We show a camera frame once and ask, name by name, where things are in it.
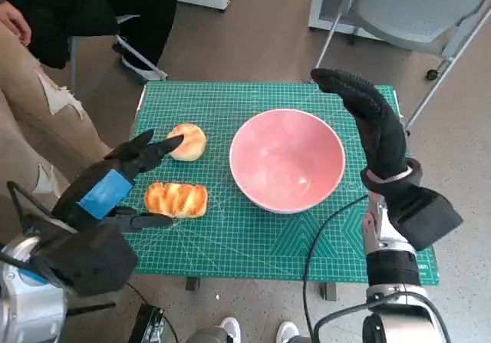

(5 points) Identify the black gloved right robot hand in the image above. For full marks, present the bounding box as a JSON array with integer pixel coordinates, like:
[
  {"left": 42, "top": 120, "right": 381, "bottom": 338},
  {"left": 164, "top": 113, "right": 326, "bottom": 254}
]
[{"left": 310, "top": 68, "right": 410, "bottom": 181}]

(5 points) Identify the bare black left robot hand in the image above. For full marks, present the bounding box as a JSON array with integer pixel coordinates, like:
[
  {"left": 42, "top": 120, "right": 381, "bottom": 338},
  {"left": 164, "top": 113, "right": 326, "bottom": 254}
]
[{"left": 51, "top": 129, "right": 186, "bottom": 232}]

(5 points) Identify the rectangular braided toy bread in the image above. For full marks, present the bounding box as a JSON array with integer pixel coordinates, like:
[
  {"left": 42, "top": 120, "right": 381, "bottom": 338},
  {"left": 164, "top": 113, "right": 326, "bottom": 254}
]
[{"left": 144, "top": 181, "right": 209, "bottom": 219}]

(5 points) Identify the pink bowl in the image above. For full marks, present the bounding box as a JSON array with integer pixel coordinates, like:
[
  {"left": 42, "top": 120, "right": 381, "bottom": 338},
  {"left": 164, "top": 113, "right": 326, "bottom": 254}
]
[{"left": 229, "top": 108, "right": 345, "bottom": 215}]

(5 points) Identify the round toy bread bun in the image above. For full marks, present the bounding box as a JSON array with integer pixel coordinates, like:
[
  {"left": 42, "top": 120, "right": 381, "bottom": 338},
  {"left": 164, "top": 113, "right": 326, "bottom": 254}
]
[{"left": 166, "top": 123, "right": 207, "bottom": 163}]

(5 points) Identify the person in beige trousers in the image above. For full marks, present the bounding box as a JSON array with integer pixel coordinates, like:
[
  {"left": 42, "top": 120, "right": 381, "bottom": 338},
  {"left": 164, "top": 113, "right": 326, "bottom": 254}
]
[{"left": 0, "top": 24, "right": 116, "bottom": 206}]

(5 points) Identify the black flat bar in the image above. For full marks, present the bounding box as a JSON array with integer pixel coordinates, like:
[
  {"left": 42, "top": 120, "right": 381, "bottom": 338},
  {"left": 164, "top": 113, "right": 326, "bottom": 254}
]
[{"left": 67, "top": 302, "right": 117, "bottom": 316}]

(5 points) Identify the grey mesh chair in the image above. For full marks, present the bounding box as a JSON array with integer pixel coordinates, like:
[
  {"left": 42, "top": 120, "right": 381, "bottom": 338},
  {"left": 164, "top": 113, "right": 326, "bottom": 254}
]
[{"left": 308, "top": 0, "right": 491, "bottom": 129}]

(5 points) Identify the black electronic box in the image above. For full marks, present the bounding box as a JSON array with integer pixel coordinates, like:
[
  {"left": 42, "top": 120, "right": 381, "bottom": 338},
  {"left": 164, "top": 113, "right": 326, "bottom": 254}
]
[{"left": 128, "top": 303, "right": 166, "bottom": 343}]

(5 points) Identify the green cutting mat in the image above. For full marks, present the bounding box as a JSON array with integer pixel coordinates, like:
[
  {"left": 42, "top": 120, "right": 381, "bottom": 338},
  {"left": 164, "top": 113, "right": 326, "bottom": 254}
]
[{"left": 122, "top": 81, "right": 441, "bottom": 285}]

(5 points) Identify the white cabinet with mesh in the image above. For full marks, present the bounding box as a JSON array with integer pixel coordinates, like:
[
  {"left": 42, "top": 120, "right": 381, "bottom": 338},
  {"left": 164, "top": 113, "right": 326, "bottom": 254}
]
[{"left": 308, "top": 0, "right": 384, "bottom": 36}]

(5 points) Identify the white shoe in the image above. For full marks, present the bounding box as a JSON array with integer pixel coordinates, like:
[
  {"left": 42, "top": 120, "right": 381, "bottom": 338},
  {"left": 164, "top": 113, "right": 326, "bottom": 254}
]
[
  {"left": 276, "top": 321, "right": 300, "bottom": 343},
  {"left": 219, "top": 316, "right": 242, "bottom": 343}
]

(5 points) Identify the seated person in black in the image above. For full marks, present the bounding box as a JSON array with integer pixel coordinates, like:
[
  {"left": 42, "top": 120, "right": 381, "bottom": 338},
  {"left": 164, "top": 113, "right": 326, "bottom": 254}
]
[{"left": 0, "top": 0, "right": 178, "bottom": 82}]

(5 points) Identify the person's hand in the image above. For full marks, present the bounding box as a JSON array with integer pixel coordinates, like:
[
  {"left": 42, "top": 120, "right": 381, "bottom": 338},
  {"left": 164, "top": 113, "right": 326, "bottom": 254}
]
[{"left": 0, "top": 0, "right": 32, "bottom": 48}]

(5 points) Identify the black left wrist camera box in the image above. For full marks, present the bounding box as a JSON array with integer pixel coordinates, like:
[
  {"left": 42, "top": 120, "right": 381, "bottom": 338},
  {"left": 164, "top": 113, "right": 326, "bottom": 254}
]
[{"left": 28, "top": 226, "right": 138, "bottom": 297}]

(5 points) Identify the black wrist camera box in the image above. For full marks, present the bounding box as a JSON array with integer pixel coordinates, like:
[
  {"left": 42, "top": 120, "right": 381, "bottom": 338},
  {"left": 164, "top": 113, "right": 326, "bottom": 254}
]
[
  {"left": 28, "top": 226, "right": 138, "bottom": 297},
  {"left": 383, "top": 183, "right": 464, "bottom": 252}
]

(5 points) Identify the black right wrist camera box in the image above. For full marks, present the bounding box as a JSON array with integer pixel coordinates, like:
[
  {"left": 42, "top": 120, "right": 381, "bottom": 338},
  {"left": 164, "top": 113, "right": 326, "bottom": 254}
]
[{"left": 383, "top": 183, "right": 464, "bottom": 252}]

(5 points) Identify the metal frame chair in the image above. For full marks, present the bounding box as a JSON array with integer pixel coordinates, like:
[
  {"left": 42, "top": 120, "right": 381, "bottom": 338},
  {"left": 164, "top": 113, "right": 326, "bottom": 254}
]
[{"left": 68, "top": 12, "right": 169, "bottom": 87}]

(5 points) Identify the long black cable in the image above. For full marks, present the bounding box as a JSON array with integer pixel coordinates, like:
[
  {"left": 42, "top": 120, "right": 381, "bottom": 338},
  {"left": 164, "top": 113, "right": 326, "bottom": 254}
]
[{"left": 302, "top": 193, "right": 384, "bottom": 343}]

